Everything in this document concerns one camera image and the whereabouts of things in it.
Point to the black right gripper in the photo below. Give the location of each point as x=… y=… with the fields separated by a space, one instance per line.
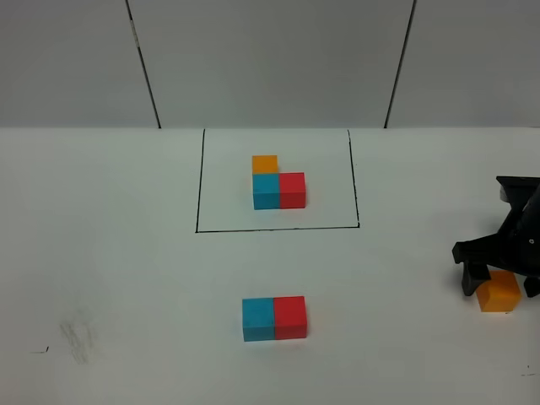
x=515 y=245

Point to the orange template cube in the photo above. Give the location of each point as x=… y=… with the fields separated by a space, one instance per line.
x=264 y=164

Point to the red template cube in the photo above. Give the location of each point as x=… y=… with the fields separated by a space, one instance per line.
x=292 y=190

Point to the blue template cube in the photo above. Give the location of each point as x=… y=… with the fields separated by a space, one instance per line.
x=265 y=191

